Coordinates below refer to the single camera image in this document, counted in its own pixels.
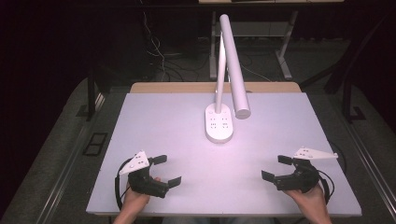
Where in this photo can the black metal stand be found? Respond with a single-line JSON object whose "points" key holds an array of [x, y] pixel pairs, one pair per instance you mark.
{"points": [[348, 99], [91, 93]]}

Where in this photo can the black rectangular floor frame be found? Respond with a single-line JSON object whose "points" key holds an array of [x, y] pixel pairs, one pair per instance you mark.
{"points": [[95, 144]]}

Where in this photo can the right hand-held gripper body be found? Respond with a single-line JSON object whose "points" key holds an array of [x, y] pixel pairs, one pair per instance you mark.
{"points": [[299, 179]]}

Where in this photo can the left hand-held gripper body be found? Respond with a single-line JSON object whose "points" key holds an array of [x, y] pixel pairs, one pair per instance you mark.
{"points": [[146, 183]]}

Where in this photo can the white desk lamp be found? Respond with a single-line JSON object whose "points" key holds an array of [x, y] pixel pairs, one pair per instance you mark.
{"points": [[219, 126]]}

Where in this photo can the person's left hand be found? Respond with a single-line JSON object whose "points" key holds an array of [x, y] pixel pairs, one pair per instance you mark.
{"points": [[135, 200]]}

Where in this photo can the white metal desk frame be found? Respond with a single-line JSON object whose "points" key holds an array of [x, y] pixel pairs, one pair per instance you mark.
{"points": [[281, 46]]}

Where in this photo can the person's right hand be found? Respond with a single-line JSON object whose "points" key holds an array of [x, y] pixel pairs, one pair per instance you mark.
{"points": [[308, 200]]}

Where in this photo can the metal floor rail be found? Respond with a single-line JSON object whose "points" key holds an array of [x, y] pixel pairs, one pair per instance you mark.
{"points": [[67, 161], [370, 165]]}

